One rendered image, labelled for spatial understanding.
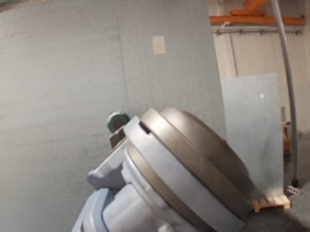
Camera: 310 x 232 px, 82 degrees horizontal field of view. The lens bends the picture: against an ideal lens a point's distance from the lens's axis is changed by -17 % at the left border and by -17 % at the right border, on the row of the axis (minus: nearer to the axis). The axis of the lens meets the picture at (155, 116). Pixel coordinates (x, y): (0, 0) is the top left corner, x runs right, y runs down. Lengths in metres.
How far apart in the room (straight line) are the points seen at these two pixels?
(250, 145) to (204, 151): 4.77
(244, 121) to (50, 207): 4.34
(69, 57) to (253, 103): 4.31
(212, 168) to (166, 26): 0.80
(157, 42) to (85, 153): 0.55
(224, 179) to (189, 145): 0.04
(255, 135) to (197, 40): 4.13
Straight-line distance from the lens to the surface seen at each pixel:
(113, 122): 0.55
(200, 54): 0.92
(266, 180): 5.30
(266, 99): 4.91
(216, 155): 0.19
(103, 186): 0.35
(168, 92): 0.87
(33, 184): 1.03
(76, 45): 0.93
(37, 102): 0.95
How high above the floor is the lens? 2.67
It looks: 3 degrees down
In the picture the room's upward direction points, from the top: 8 degrees counter-clockwise
